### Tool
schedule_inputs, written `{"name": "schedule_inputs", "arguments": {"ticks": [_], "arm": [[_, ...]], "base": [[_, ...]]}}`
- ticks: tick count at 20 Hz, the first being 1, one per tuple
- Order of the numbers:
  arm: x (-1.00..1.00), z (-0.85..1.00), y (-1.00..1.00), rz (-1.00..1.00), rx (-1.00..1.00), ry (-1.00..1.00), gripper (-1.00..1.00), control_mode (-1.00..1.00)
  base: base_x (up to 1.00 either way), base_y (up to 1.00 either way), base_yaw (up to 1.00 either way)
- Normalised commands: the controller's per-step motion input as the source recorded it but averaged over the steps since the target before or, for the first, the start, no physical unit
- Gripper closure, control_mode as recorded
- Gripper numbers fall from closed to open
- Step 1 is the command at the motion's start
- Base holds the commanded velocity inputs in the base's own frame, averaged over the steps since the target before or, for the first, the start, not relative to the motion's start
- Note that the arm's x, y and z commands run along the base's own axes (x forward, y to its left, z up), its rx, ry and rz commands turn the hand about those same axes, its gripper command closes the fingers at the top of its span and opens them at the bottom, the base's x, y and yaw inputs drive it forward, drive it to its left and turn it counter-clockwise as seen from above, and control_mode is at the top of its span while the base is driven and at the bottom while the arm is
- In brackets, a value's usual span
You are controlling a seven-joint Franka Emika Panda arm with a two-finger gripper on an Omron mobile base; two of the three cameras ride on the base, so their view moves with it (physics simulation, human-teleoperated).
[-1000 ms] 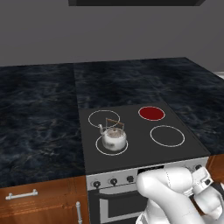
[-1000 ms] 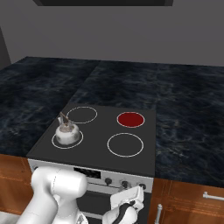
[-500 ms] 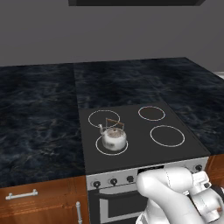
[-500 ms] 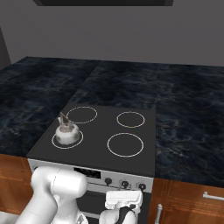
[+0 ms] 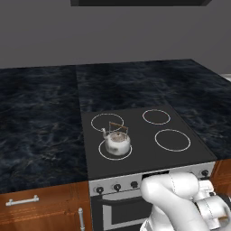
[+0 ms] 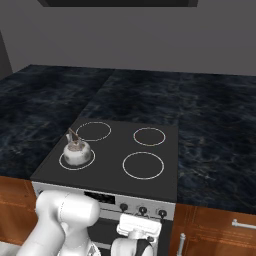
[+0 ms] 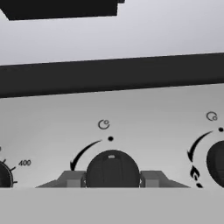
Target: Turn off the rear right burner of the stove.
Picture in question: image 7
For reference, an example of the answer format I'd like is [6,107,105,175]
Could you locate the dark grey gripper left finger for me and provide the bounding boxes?
[35,170,88,189]

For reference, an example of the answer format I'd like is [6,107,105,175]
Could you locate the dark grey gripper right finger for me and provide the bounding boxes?
[138,170,192,189]

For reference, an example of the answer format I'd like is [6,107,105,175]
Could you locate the black stove knob with pale mark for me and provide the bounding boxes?
[85,149,141,189]

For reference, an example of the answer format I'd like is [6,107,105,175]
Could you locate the silver stove with black hob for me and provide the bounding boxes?
[0,0,224,189]

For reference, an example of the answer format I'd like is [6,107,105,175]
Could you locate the black oven temperature knob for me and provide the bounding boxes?
[0,159,15,189]

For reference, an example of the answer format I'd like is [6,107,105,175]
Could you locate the black hob grate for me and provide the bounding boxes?
[0,0,127,22]

